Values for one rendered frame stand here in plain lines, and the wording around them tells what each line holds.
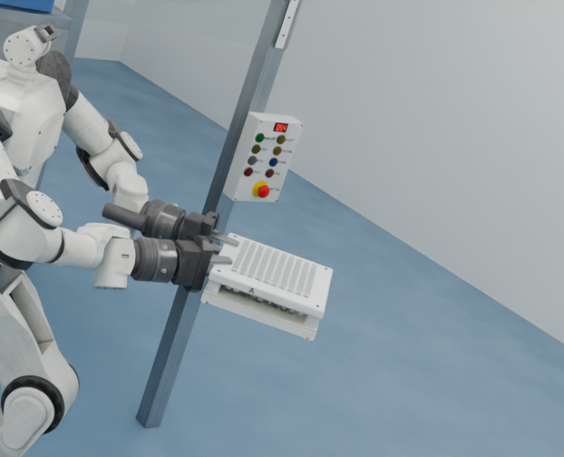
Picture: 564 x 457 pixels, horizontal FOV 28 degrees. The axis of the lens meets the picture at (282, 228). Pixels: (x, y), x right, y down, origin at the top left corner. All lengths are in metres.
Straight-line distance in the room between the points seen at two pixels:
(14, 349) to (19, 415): 0.14
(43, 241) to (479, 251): 4.09
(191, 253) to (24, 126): 0.41
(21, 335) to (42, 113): 0.50
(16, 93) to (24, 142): 0.10
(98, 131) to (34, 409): 0.66
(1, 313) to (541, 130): 3.70
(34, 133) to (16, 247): 0.35
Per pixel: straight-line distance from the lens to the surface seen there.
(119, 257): 2.24
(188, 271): 2.31
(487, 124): 5.87
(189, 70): 7.31
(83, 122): 2.67
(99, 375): 3.94
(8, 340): 2.56
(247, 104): 3.29
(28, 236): 2.04
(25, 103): 2.31
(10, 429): 2.60
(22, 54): 2.35
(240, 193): 3.33
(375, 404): 4.37
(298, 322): 2.33
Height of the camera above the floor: 1.94
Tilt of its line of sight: 20 degrees down
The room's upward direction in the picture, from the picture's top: 19 degrees clockwise
